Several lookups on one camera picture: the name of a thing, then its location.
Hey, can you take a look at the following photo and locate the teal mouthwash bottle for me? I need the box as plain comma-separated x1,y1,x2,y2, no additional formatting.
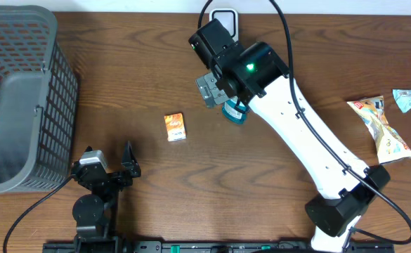
222,97,250,124

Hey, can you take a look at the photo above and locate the grey plastic basket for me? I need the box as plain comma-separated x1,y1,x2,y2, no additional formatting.
0,6,79,194

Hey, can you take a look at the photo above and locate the left black cable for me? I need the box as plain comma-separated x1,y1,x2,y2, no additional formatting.
2,175,74,253

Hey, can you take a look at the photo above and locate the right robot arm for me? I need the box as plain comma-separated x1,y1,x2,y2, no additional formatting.
189,39,391,252

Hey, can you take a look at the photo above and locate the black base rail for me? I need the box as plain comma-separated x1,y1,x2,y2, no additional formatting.
42,240,396,253

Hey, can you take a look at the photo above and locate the large yellow snack bag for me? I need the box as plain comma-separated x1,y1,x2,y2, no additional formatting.
347,96,411,164

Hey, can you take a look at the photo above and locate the light green wipes packet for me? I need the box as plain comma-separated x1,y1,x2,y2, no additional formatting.
392,89,411,113

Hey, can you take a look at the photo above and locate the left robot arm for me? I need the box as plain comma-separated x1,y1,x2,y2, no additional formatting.
71,142,141,252

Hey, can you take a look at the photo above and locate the orange small snack box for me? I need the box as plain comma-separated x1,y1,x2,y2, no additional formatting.
164,112,186,142

